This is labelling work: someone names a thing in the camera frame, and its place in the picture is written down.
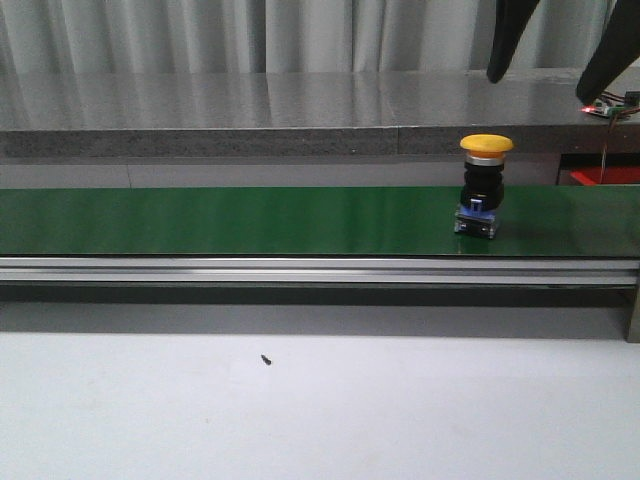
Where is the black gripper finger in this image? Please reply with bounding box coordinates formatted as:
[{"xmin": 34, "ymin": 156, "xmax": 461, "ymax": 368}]
[
  {"xmin": 486, "ymin": 0, "xmax": 539, "ymax": 84},
  {"xmin": 575, "ymin": 0, "xmax": 639, "ymax": 103}
]

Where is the yellow mushroom push button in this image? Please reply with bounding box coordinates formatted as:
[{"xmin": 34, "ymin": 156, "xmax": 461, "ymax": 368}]
[{"xmin": 454, "ymin": 134, "xmax": 514, "ymax": 239}]

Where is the small green circuit board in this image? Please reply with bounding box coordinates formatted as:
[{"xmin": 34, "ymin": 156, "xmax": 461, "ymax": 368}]
[{"xmin": 581, "ymin": 99, "xmax": 632, "ymax": 119}]

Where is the red plastic bin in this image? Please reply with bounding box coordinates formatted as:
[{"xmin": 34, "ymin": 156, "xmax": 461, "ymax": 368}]
[{"xmin": 569, "ymin": 166, "xmax": 640, "ymax": 186}]

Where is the green conveyor belt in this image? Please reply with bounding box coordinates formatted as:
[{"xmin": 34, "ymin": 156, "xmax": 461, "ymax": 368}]
[{"xmin": 1, "ymin": 186, "xmax": 639, "ymax": 258}]

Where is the grey stone counter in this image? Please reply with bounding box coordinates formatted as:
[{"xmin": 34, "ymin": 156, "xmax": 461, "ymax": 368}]
[{"xmin": 1, "ymin": 69, "xmax": 639, "ymax": 173}]

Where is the white curtain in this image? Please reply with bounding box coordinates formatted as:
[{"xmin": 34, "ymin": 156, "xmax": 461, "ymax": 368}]
[{"xmin": 0, "ymin": 0, "xmax": 614, "ymax": 76}]

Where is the aluminium conveyor frame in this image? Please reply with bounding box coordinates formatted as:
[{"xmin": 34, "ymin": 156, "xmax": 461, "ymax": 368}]
[{"xmin": 1, "ymin": 256, "xmax": 639, "ymax": 340}]

